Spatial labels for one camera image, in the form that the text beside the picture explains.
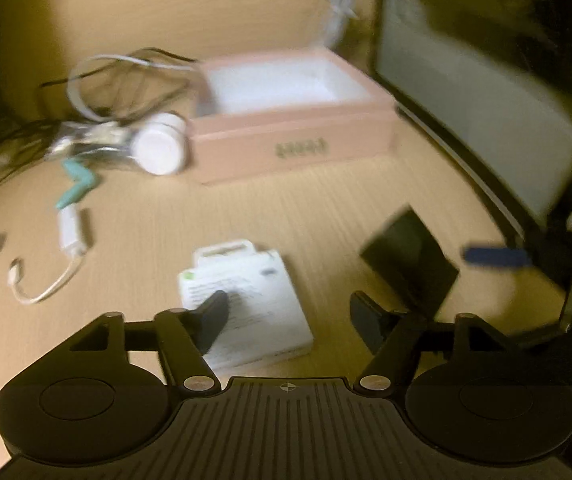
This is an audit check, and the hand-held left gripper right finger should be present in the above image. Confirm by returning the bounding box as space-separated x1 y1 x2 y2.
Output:
350 291 504 393

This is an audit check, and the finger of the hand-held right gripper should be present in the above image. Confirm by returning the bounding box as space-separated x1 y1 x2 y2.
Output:
460 245 534 271

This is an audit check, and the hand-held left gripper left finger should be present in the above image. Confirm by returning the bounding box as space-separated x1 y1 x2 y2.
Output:
66 290 231 392

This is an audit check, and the white hang-tab packet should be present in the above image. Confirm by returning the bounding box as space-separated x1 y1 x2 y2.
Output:
177 240 314 368

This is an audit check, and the pink cardboard box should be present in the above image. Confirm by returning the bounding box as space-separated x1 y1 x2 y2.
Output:
188 45 399 186

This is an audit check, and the teal angled plastic piece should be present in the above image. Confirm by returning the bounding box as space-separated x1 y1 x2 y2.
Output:
53 157 99 211

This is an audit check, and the clear plastic bag black cable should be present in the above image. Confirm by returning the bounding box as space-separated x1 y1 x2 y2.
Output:
43 120 137 166

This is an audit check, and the white cream tube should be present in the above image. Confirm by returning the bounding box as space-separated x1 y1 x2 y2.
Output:
131 112 189 177

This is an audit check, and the black framed display screen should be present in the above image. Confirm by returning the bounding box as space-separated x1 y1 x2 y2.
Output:
371 0 572 241

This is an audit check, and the white adapter with short cable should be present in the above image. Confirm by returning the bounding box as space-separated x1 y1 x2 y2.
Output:
8 207 92 306

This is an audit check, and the white looped cable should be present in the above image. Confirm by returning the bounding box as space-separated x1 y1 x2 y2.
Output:
68 52 201 121

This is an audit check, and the tangle of black cables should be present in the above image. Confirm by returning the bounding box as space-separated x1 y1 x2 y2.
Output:
0 47 199 196

